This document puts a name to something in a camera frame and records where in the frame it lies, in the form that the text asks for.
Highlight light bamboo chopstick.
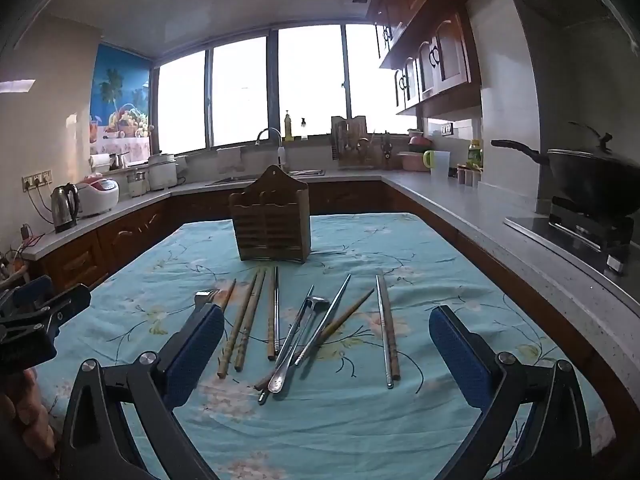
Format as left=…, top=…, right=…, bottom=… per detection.
left=234, top=269, right=267, bottom=372
left=216, top=270, right=260, bottom=380

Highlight metal spoon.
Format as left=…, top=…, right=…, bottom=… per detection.
left=267, top=285, right=316, bottom=394

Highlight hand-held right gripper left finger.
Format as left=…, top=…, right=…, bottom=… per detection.
left=59, top=304, right=226, bottom=480

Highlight tropical fruit wall poster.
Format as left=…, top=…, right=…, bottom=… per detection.
left=89, top=42, right=152, bottom=153

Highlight grey kitchen countertop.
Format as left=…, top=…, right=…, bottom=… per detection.
left=20, top=167, right=640, bottom=361

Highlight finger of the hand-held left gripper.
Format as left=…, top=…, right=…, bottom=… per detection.
left=30, top=284, right=92, bottom=341
left=0, top=275, right=55, bottom=318

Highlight white pink rice cooker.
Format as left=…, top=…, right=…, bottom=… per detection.
left=76, top=175, right=121, bottom=219

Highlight person's left hand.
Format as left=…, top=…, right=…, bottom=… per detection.
left=0, top=367, right=57, bottom=461

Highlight steel kitchen sink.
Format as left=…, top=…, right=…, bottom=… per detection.
left=211, top=169, right=327, bottom=187

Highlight curved sink faucet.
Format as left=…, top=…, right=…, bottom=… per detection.
left=255, top=127, right=285, bottom=161

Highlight black wok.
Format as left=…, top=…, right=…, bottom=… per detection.
left=491, top=121, right=640, bottom=217

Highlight wall power sockets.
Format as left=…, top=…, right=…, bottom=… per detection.
left=21, top=170, right=55, bottom=191

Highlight steel electric kettle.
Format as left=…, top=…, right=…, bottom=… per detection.
left=50, top=182, right=81, bottom=234

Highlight wooden wall cabinets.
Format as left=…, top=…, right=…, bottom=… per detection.
left=366, top=0, right=483, bottom=117

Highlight dark wooden chopstick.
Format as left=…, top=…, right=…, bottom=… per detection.
left=267, top=266, right=276, bottom=361

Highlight gas stove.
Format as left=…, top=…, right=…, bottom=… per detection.
left=504, top=197, right=640, bottom=277

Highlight blue floral tablecloth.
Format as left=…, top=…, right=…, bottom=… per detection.
left=35, top=212, right=621, bottom=480

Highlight metal chopstick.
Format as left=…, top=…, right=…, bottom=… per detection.
left=273, top=266, right=280, bottom=357
left=375, top=275, right=395, bottom=390
left=294, top=274, right=352, bottom=366

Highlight wooden utensil holder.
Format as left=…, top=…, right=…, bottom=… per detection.
left=229, top=165, right=312, bottom=264

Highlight kitchen window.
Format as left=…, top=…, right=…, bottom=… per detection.
left=150, top=22, right=426, bottom=156

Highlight white pitcher green handle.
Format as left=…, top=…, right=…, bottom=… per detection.
left=423, top=150, right=451, bottom=184

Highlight pink stacked containers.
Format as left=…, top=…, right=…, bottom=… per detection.
left=397, top=132, right=435, bottom=172

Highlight white cooking pot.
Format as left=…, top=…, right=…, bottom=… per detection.
left=148, top=153, right=179, bottom=192

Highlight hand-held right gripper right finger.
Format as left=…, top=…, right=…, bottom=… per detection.
left=429, top=305, right=593, bottom=480

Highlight tangle of cables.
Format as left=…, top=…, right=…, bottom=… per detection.
left=0, top=225, right=48, bottom=286

